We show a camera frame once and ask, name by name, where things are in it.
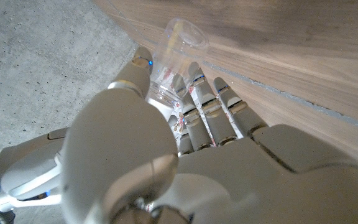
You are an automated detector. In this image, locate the clear medicine bottle white cap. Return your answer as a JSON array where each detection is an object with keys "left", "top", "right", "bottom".
[{"left": 144, "top": 17, "right": 210, "bottom": 121}]

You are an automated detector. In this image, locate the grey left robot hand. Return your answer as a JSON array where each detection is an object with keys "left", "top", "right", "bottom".
[{"left": 60, "top": 46, "right": 358, "bottom": 224}]

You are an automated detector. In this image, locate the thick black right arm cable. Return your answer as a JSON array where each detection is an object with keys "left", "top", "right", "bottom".
[{"left": 0, "top": 205, "right": 16, "bottom": 224}]

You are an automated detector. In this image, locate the floral backdrop cloth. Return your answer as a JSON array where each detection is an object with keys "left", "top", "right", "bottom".
[{"left": 169, "top": 83, "right": 245, "bottom": 147}]

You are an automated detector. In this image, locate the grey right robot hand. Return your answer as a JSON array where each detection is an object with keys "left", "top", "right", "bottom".
[{"left": 0, "top": 127, "right": 70, "bottom": 175}]

